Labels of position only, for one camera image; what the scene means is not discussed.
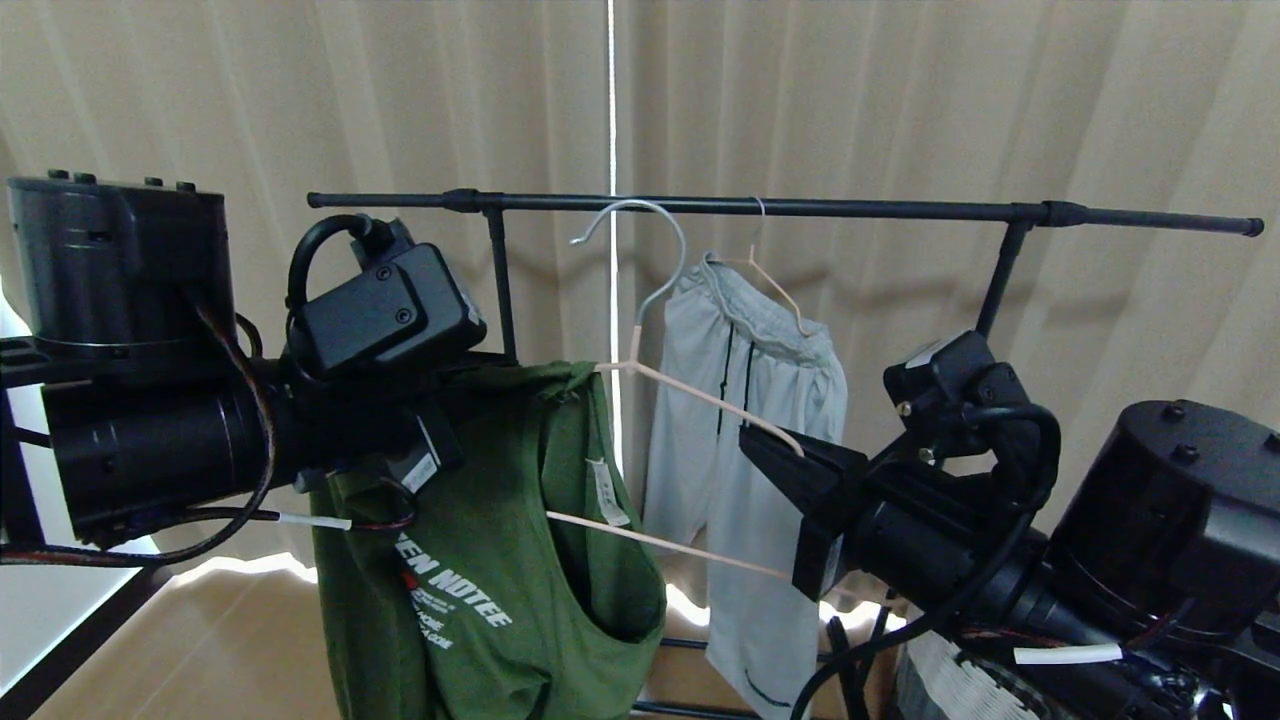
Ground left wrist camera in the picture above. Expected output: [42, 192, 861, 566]
[283, 218, 490, 383]

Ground green garment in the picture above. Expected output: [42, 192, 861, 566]
[310, 360, 669, 720]

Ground pale grey shorts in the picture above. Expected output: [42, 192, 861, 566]
[640, 253, 851, 720]

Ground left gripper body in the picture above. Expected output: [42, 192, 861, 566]
[40, 378, 465, 548]

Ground black clothes rack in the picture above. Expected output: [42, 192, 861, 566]
[305, 188, 1266, 720]

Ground white laundry basket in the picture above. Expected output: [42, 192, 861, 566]
[893, 625, 1071, 720]

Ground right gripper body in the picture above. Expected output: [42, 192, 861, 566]
[793, 453, 1043, 619]

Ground pink clothes hanger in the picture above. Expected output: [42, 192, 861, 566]
[703, 196, 815, 338]
[545, 198, 807, 583]

